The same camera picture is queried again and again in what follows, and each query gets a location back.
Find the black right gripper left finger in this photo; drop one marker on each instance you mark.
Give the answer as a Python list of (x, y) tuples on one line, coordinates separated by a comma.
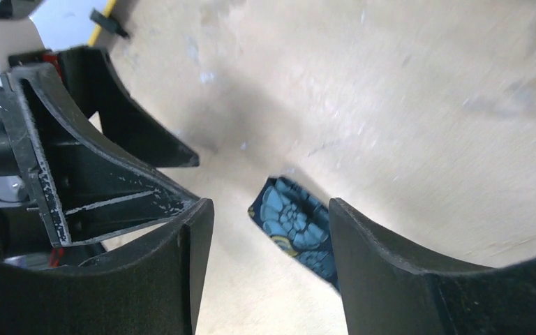
[(151, 285)]

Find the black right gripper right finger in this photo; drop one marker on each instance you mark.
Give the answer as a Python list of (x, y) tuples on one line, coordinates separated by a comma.
[(391, 285)]

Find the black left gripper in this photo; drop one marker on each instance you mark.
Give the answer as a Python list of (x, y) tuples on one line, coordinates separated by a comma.
[(90, 155)]

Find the navy blue shell pattern tie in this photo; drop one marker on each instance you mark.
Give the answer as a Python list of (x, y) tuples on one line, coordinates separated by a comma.
[(298, 223)]

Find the yellow framed whiteboard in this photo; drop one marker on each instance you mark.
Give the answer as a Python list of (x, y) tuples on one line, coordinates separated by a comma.
[(65, 24)]

